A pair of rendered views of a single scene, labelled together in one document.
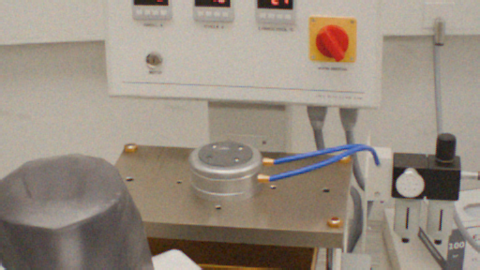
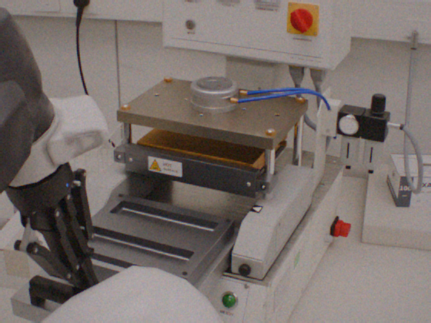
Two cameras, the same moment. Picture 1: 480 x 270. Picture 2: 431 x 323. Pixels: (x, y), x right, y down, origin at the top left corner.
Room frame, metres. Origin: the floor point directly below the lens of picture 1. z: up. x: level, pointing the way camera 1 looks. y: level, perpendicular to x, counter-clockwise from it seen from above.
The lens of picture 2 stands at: (-0.02, -0.26, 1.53)
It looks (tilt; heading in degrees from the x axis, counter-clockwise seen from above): 26 degrees down; 11
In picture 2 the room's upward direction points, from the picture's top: straight up
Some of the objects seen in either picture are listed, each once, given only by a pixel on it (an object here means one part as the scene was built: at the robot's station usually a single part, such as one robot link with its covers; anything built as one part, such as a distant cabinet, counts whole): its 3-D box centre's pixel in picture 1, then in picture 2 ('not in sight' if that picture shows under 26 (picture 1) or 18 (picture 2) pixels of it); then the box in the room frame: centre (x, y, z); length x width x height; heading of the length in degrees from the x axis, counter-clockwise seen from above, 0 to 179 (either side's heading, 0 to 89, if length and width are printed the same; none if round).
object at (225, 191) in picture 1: (248, 193); (232, 114); (1.06, -0.07, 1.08); 0.31 x 0.24 x 0.13; 78
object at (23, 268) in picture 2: not in sight; (38, 244); (1.01, 0.30, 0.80); 0.19 x 0.13 x 0.09; 177
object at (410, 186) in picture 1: (422, 191); (360, 133); (1.11, -0.29, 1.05); 0.15 x 0.05 x 0.15; 78
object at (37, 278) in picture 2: not in sight; (80, 304); (0.63, 0.04, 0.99); 0.15 x 0.02 x 0.04; 78
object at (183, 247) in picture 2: not in sight; (150, 238); (0.81, 0.00, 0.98); 0.20 x 0.17 x 0.03; 78
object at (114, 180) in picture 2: not in sight; (125, 183); (0.99, 0.10, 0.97); 0.25 x 0.05 x 0.07; 168
